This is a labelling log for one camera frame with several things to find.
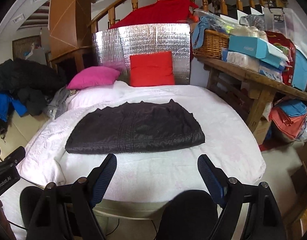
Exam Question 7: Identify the black quilted jacket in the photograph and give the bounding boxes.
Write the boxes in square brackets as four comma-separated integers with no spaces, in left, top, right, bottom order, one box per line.
[65,100,205,154]

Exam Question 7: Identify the pile of dark clothes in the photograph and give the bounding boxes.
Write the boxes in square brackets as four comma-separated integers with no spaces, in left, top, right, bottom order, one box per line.
[0,58,66,139]

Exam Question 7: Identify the white embossed bed blanket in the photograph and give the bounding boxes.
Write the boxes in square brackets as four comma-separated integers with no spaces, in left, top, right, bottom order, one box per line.
[20,81,265,202]

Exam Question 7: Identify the grey folded garment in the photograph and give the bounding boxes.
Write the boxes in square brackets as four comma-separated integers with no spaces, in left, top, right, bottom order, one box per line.
[43,86,76,120]

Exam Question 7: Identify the stack of red blue cloths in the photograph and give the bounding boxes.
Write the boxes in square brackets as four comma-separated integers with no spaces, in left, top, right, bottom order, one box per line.
[270,99,307,139]

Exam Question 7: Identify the pink cushion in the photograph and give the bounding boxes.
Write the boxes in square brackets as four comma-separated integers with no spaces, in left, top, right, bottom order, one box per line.
[67,66,120,90]

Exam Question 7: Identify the wooden side table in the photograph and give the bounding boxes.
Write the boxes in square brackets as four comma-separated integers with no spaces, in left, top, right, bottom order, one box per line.
[197,56,307,145]

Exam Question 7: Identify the white patterned tissue pack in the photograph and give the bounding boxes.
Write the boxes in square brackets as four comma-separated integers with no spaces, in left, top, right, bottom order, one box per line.
[226,51,260,73]

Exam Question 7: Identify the blue storage box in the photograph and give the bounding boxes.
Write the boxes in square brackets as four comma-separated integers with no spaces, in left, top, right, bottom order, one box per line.
[291,46,307,91]

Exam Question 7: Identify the silver foil insulation panel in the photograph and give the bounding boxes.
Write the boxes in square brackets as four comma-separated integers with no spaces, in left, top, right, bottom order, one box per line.
[92,23,191,85]

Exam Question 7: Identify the red square cushion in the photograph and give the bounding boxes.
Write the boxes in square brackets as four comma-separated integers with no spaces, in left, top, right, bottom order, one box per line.
[130,51,175,87]

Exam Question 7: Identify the blue shoe box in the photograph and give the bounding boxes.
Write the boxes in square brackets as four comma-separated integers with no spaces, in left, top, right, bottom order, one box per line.
[228,35,289,68]

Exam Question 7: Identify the red gift box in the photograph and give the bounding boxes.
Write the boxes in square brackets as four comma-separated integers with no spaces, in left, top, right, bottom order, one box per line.
[264,30,297,84]

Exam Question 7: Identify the wicker basket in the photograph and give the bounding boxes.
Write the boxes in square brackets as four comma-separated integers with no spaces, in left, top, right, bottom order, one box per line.
[191,29,230,59]

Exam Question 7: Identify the clear plastic storage bin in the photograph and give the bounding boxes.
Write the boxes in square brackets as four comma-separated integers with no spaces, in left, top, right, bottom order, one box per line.
[263,8,307,58]

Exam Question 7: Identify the blue cloth on basket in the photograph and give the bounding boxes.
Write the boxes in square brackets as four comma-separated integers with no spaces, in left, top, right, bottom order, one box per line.
[192,16,219,49]

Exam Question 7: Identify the red cloth on railing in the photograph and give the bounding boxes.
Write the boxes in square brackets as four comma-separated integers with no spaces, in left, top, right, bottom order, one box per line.
[111,0,198,29]

